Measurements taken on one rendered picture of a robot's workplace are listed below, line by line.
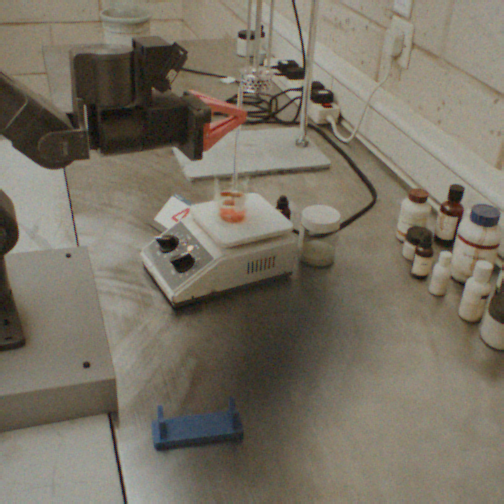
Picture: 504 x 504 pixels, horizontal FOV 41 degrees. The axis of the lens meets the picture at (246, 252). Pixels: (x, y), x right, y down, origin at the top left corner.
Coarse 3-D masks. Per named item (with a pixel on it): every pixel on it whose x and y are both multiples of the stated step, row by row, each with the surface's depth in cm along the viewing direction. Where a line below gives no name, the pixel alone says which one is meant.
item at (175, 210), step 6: (174, 198) 114; (168, 204) 114; (174, 204) 114; (180, 204) 113; (162, 210) 114; (168, 210) 114; (174, 210) 113; (180, 210) 112; (186, 210) 112; (162, 216) 114; (168, 216) 113; (174, 216) 112; (180, 216) 112; (186, 216) 111; (168, 222) 112; (174, 222) 112
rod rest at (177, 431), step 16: (160, 416) 73; (192, 416) 76; (208, 416) 76; (224, 416) 76; (160, 432) 72; (176, 432) 74; (192, 432) 74; (208, 432) 74; (224, 432) 74; (240, 432) 74
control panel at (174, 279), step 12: (180, 228) 101; (180, 240) 99; (192, 240) 98; (144, 252) 101; (156, 252) 99; (180, 252) 97; (192, 252) 96; (204, 252) 95; (156, 264) 98; (168, 264) 97; (204, 264) 93; (168, 276) 95; (180, 276) 94
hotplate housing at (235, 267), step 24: (192, 216) 102; (264, 240) 97; (288, 240) 98; (144, 264) 102; (216, 264) 93; (240, 264) 95; (264, 264) 98; (288, 264) 100; (168, 288) 94; (192, 288) 93; (216, 288) 95; (240, 288) 98
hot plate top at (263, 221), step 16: (192, 208) 101; (208, 208) 101; (256, 208) 102; (272, 208) 102; (208, 224) 97; (256, 224) 98; (272, 224) 98; (288, 224) 98; (224, 240) 93; (240, 240) 94; (256, 240) 95
